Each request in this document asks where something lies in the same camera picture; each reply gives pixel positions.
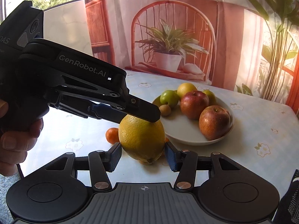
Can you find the green round fruit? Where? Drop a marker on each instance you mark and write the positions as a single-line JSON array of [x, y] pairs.
[[168, 98]]

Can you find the marble-look board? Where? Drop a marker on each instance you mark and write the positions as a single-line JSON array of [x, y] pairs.
[[65, 28]]

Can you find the small brown fruit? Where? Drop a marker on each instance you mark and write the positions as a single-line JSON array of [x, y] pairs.
[[165, 110]]

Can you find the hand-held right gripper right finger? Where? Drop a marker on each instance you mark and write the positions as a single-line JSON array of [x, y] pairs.
[[171, 156]]

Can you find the beige plate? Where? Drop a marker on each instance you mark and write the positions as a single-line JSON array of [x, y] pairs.
[[182, 130]]

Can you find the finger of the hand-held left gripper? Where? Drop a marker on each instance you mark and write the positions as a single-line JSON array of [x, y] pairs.
[[102, 112], [144, 110]]

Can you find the grey fluffy rug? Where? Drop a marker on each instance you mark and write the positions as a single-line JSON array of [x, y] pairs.
[[7, 191]]

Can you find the red apple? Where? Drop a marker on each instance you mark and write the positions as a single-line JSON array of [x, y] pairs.
[[213, 122], [193, 105]]

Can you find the large yellow lemon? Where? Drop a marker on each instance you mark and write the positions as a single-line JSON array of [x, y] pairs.
[[142, 140]]

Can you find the black mesh cloth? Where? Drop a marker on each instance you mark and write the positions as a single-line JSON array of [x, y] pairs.
[[290, 203]]

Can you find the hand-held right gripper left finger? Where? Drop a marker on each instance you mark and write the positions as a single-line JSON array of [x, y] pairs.
[[115, 156]]

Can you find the small yellow lemon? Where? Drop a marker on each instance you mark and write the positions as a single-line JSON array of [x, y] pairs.
[[185, 89]]

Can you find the small orange tangerine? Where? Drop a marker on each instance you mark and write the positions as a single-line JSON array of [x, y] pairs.
[[112, 135]]

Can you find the person's left hand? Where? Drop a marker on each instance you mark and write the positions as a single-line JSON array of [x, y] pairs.
[[16, 144]]

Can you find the printed room backdrop cloth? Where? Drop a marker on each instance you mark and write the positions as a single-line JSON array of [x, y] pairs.
[[126, 16]]

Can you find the yellow-green round fruit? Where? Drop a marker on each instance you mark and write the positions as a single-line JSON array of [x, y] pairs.
[[212, 96]]

